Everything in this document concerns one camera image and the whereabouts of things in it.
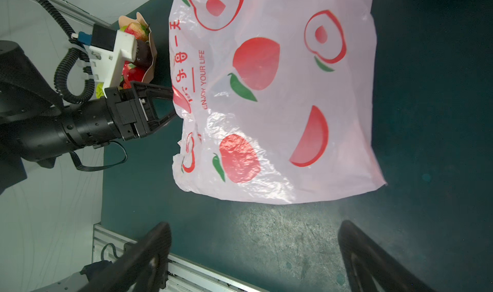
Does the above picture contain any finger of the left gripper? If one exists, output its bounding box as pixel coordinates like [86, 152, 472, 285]
[143, 83, 174, 101]
[146, 112, 177, 135]

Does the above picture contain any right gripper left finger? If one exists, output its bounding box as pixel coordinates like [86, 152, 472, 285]
[80, 222, 172, 291]

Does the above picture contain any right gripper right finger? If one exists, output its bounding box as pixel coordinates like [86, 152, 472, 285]
[338, 220, 433, 291]

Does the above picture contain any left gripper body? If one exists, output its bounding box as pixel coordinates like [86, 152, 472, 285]
[105, 81, 154, 140]

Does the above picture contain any green yellow starfruit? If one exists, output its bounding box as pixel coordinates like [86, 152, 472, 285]
[96, 83, 105, 99]

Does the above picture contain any dark purple plum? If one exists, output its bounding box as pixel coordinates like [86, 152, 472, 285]
[132, 40, 153, 69]

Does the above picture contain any pink printed plastic bag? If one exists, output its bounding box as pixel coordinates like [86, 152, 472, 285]
[169, 0, 386, 205]

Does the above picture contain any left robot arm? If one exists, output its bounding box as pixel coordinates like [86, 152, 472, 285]
[1, 40, 177, 191]

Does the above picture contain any pink dragon fruit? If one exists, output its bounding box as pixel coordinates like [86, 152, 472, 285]
[121, 62, 147, 89]

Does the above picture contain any pink wavy fruit plate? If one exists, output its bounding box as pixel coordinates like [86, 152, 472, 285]
[118, 13, 157, 85]

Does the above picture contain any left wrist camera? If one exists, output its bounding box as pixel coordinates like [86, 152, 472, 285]
[71, 25, 137, 92]

